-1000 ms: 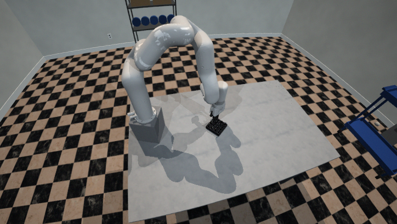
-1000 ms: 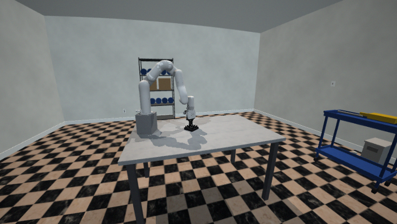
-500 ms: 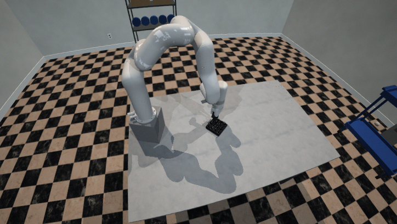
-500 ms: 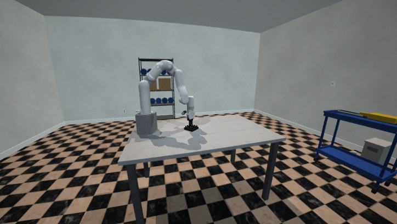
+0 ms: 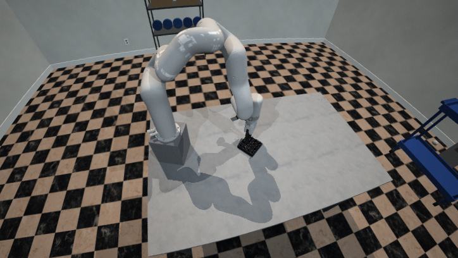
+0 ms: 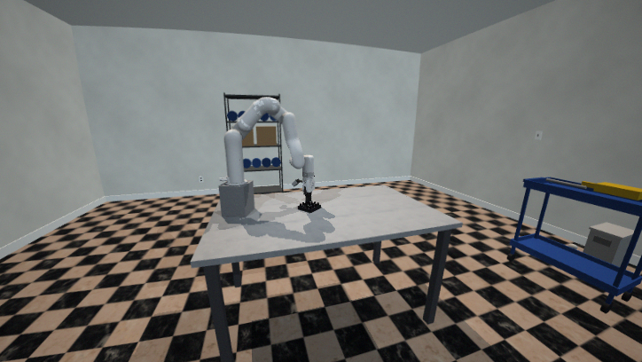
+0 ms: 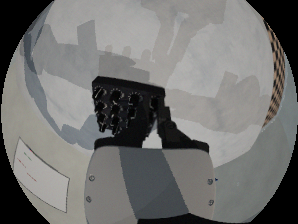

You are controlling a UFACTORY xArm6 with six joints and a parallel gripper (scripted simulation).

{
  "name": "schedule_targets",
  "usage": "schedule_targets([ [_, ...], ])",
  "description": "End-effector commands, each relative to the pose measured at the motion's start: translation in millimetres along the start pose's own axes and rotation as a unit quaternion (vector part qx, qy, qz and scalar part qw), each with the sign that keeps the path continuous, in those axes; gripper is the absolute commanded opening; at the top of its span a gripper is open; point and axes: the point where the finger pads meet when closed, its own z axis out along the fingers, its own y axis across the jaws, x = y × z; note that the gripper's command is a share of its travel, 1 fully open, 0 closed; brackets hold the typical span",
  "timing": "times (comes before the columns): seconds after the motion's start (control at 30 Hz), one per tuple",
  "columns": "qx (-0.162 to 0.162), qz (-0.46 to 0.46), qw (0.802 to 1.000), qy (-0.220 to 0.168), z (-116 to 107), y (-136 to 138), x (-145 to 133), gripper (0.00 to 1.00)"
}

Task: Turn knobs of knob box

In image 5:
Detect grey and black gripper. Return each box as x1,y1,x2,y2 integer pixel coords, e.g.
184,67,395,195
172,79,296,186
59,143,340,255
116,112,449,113
244,120,257,138

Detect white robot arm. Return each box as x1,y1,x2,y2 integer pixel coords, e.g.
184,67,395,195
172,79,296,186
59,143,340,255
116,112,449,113
140,18,263,142

